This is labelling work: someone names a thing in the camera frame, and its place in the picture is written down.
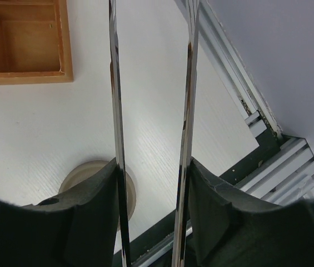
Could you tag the right aluminium frame post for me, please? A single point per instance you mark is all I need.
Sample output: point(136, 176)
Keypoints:
point(226, 61)

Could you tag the wooden compartment tray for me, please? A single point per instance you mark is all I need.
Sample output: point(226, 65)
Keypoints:
point(34, 43)

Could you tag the beige lunch box lid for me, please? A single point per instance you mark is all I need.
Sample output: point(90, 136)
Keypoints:
point(86, 170)

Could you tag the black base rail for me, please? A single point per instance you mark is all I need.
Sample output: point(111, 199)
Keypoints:
point(268, 147)

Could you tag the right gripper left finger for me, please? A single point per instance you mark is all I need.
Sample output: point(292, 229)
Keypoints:
point(75, 228)

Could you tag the metal tongs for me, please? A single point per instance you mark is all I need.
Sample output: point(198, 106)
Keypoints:
point(179, 240)

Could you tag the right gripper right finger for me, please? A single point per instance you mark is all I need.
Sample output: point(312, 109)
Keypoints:
point(233, 228)

